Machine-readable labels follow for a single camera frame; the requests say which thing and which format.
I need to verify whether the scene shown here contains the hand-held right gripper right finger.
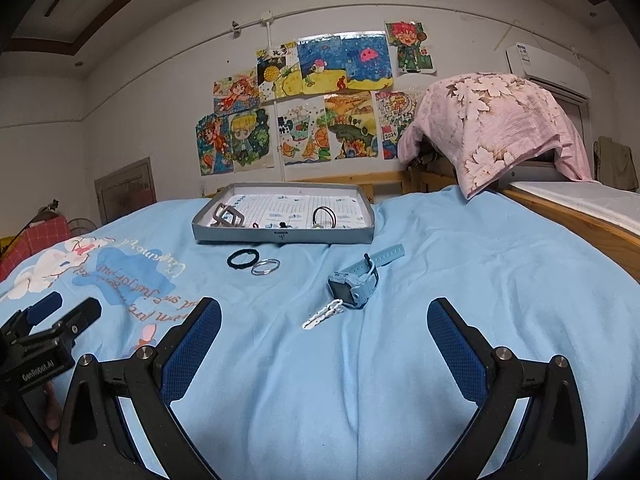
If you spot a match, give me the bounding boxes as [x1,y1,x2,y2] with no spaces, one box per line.
[426,297,590,480]

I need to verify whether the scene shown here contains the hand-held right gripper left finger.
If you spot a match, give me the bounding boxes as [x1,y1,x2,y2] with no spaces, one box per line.
[56,296,222,480]

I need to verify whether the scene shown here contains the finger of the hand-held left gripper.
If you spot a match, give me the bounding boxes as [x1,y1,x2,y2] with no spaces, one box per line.
[47,298,102,348]
[0,291,63,341]

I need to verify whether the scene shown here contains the grey cardboard tray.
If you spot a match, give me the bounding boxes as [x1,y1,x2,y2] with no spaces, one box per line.
[192,182,376,245]

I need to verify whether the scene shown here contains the white hair clip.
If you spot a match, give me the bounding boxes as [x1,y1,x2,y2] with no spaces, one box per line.
[301,299,345,332]

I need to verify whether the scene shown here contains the beige square buckle keychain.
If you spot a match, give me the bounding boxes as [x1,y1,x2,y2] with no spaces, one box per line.
[210,202,246,229]

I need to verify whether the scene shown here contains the person's left hand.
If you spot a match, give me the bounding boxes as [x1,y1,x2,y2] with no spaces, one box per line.
[42,382,67,455]

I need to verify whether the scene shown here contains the red checked cloth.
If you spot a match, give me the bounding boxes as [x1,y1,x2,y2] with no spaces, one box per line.
[0,212,73,283]

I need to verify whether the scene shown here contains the light blue printed bedsheet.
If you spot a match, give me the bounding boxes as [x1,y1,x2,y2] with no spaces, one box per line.
[0,185,640,480]

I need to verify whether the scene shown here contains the blue smartwatch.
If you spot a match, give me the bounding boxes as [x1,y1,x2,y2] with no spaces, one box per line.
[327,244,406,311]

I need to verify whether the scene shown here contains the wooden headboard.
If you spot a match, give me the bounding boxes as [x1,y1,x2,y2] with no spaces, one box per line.
[207,170,406,206]

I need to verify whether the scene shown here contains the white mattress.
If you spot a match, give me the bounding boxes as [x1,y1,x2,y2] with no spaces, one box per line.
[510,180,640,238]

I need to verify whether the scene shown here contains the orange-haired figure drawing poster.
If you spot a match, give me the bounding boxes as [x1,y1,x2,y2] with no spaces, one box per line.
[195,112,234,177]

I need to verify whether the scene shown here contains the blond character drawing poster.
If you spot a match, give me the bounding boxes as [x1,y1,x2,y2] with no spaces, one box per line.
[229,108,274,170]

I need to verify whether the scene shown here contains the pink floral cloth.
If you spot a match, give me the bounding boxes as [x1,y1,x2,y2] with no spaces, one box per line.
[397,72,596,200]

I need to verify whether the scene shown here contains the red patterned drawing poster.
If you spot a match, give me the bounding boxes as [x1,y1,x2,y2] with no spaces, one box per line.
[375,91,426,161]

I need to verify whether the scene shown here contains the olive green clothing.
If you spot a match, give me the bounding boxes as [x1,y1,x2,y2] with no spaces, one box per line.
[595,136,638,186]

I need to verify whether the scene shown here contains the orange landscape drawing poster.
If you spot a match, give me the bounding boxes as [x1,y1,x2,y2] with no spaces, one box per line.
[324,91,378,161]

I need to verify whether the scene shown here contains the mermaid drawing poster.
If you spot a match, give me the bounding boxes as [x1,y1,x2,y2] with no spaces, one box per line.
[212,69,261,115]

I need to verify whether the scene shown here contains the yellow moon drawing poster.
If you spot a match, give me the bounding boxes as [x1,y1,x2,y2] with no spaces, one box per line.
[256,42,304,101]

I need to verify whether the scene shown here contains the white air conditioner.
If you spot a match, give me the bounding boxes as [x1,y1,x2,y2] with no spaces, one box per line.
[505,44,592,101]

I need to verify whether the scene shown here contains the red-haired character drawing poster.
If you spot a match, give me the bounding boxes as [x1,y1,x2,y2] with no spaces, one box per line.
[384,21,437,75]

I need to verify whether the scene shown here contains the blue sea drawing poster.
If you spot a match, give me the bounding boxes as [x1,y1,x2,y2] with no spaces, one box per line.
[297,34,396,95]

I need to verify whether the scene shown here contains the black hair tie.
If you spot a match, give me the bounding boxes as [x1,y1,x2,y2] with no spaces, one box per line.
[227,247,260,271]

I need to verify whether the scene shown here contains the small wall door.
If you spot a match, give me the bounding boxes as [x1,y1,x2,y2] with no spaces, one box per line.
[94,157,153,226]

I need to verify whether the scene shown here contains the wooden bed frame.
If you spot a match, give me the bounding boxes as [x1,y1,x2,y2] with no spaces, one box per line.
[407,157,640,281]

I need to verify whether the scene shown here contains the white wall conduit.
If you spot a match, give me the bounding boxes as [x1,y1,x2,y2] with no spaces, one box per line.
[82,8,506,183]

